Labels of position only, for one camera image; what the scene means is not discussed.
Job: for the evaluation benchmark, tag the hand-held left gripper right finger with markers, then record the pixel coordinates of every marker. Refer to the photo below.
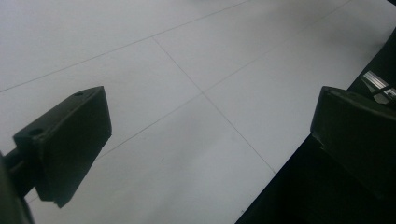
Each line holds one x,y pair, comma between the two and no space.
358,137

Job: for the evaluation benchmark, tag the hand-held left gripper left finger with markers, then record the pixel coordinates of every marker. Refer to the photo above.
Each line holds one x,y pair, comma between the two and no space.
65,143

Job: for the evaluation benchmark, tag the aluminium rail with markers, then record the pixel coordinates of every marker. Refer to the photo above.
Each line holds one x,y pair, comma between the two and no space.
375,81

